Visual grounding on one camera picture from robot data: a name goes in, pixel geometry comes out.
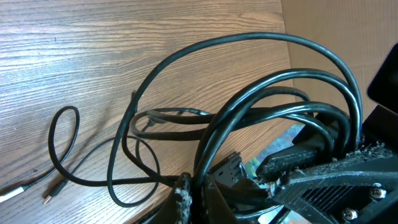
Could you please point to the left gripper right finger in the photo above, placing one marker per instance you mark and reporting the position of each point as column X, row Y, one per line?
column 359, row 188

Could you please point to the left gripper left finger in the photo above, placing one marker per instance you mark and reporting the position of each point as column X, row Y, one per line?
column 175, row 209

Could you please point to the cardboard box wall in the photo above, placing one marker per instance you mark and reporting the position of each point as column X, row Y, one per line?
column 361, row 33

